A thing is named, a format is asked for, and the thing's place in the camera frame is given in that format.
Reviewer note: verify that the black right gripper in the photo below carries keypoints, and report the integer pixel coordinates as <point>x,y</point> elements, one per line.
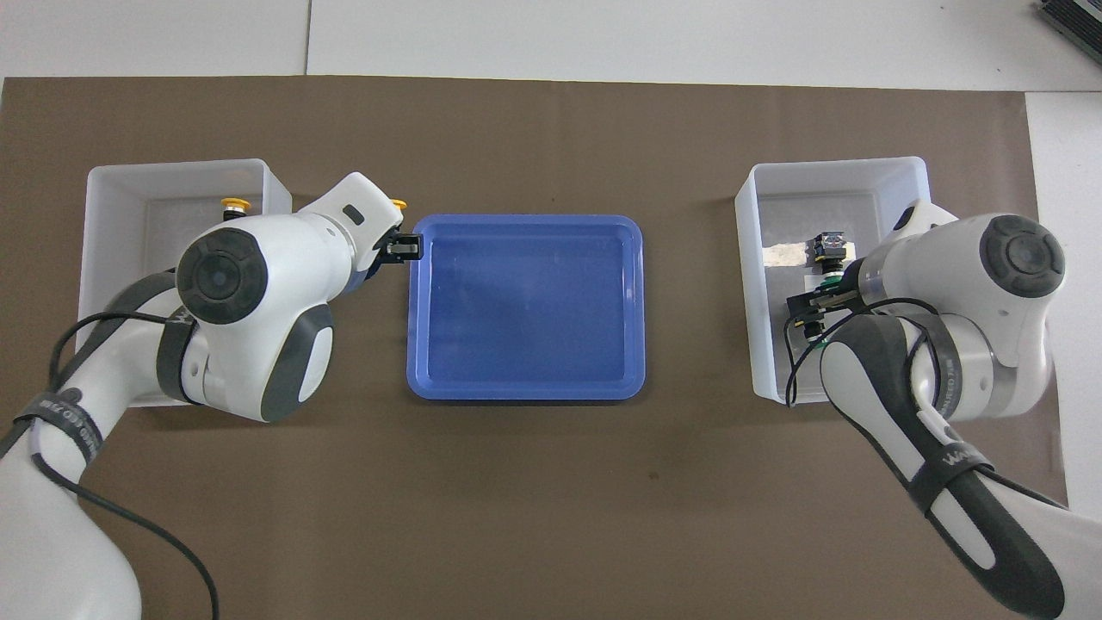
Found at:
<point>856,284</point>

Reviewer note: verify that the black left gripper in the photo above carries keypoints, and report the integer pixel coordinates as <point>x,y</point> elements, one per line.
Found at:
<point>373,263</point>

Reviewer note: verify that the green push button switch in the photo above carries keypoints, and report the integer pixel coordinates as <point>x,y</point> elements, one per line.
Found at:
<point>809,327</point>
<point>832,248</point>

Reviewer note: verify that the yellow push button switch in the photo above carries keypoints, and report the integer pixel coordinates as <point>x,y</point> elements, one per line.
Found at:
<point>234,205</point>
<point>398,205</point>

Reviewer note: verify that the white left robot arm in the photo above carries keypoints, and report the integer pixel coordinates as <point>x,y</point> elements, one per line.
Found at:
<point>258,327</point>

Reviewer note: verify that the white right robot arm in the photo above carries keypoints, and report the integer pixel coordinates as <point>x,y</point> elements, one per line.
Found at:
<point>973,344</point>

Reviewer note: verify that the white paper label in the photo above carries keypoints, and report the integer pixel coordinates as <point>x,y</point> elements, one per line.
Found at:
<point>811,282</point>

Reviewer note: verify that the translucent white plastic box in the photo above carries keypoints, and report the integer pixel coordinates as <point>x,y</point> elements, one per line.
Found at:
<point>775,198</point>
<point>120,224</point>

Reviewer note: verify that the blue plastic tray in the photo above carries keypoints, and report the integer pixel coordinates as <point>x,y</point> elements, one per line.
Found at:
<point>525,310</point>

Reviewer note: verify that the brown paper table mat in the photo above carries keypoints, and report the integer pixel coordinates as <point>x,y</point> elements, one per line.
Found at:
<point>551,517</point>

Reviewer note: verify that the grey ribbed metal device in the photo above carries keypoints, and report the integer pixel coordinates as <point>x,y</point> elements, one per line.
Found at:
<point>1076,21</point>

